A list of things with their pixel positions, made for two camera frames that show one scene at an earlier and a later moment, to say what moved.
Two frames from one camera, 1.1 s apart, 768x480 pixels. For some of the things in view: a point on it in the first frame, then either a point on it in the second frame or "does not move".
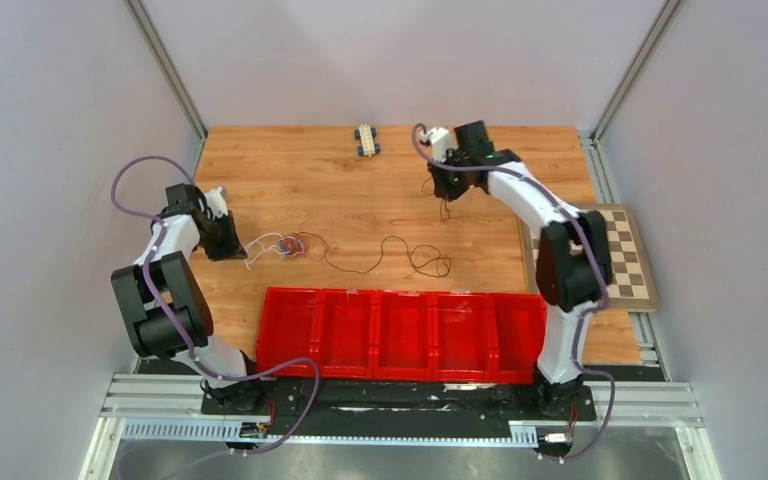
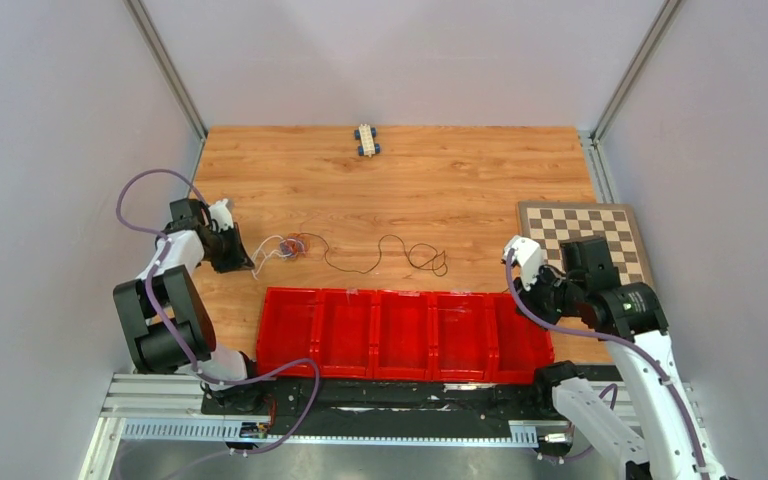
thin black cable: x=445 y=209 -> x=435 y=262
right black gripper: x=445 y=190 -> x=528 y=297
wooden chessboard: x=632 y=288 does not move
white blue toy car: x=366 y=135 does not move
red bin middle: x=402 y=335 does not move
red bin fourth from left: x=462 y=344 does not move
